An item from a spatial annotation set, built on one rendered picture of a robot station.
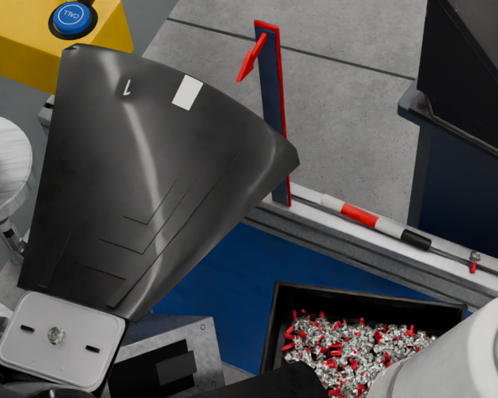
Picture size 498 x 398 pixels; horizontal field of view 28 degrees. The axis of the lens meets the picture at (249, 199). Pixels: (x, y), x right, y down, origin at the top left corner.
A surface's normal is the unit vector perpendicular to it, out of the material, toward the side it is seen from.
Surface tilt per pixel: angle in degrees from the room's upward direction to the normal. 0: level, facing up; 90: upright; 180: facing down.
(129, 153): 11
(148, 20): 90
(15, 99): 90
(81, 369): 1
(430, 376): 73
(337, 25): 0
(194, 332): 50
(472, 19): 44
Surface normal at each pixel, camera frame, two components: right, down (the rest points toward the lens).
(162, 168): 0.14, -0.44
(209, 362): 0.64, -0.06
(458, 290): -0.43, 0.79
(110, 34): 0.90, 0.34
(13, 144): -0.07, -0.51
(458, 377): -0.96, 0.08
